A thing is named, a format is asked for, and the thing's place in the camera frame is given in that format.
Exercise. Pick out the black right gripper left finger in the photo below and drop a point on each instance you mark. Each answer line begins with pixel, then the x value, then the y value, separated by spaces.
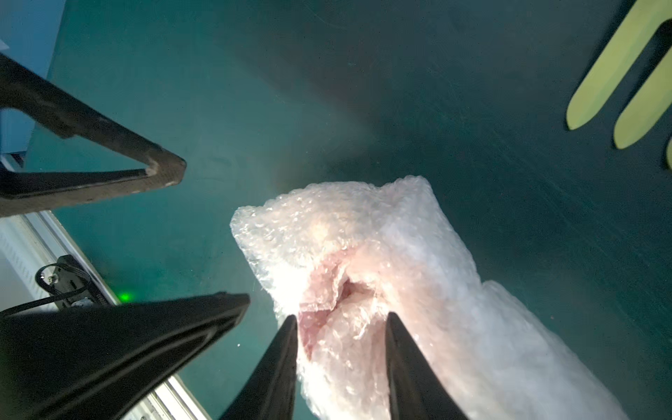
pixel 270 391

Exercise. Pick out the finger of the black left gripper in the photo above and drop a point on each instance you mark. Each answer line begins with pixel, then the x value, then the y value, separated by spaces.
pixel 98 362
pixel 67 117

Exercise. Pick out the green fork wooden handle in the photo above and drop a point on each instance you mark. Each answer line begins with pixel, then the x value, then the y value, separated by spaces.
pixel 619 112

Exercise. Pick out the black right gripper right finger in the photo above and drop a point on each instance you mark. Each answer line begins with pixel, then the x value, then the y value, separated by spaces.
pixel 415 390

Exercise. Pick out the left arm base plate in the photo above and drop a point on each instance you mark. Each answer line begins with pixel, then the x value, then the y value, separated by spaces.
pixel 67 280

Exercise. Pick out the aluminium front rail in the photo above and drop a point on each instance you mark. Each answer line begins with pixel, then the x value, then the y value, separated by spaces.
pixel 41 262

